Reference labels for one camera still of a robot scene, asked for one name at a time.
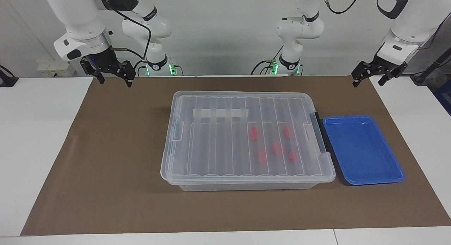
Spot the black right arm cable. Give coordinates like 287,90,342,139
95,0,153,71

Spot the black base cable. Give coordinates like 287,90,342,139
132,58,148,77
251,46,284,75

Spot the clear plastic storage box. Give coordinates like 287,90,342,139
160,91,336,192

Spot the black box latch clip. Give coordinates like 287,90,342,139
309,112,332,154

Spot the blue plastic tray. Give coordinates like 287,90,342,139
322,115,406,186

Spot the brown table mat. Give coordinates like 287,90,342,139
20,75,451,236

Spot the clear plastic box lid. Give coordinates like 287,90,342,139
160,91,336,185

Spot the black clamp stand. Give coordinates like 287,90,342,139
0,65,19,87

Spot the black tripod stand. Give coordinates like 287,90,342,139
410,48,451,85

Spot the blue crate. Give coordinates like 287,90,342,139
433,81,451,116

